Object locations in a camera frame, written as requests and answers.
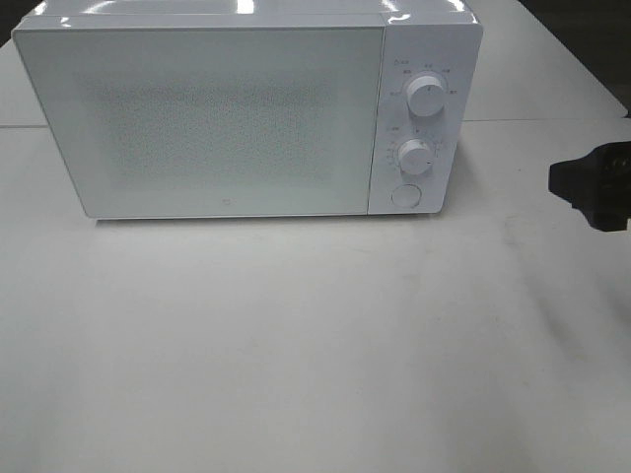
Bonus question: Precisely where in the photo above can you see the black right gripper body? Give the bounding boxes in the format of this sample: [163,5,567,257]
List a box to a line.
[548,142,630,232]

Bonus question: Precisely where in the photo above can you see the white timer knob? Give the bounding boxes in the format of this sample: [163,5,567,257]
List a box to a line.
[396,139,435,175]

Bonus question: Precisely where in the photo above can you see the round white door button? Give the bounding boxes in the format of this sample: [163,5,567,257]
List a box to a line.
[391,184,422,209]

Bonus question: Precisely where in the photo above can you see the white microwave door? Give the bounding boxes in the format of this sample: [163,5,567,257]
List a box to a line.
[15,29,383,219]

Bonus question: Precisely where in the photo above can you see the upper white power knob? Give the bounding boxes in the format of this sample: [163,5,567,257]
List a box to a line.
[403,71,447,117]

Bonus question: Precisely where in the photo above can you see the white microwave oven body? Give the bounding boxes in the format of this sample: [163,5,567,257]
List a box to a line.
[12,1,483,218]

